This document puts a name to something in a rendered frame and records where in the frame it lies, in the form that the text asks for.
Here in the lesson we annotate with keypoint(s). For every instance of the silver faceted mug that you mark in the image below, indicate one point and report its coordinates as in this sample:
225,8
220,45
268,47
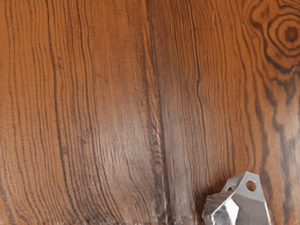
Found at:
248,208

